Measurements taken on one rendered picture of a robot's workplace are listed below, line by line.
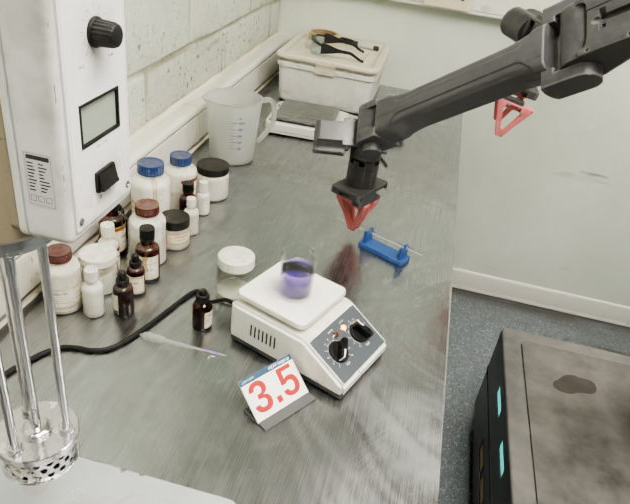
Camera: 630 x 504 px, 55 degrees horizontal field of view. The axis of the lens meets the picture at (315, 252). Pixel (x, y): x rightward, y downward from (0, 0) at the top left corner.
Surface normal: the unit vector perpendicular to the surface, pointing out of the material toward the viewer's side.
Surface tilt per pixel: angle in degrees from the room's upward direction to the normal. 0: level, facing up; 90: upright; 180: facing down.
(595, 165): 90
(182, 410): 0
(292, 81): 93
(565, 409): 0
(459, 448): 0
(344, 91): 93
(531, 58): 69
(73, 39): 90
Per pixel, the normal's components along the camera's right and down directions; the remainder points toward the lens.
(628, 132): -0.22, 0.50
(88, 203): 0.97, 0.22
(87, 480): 0.12, -0.84
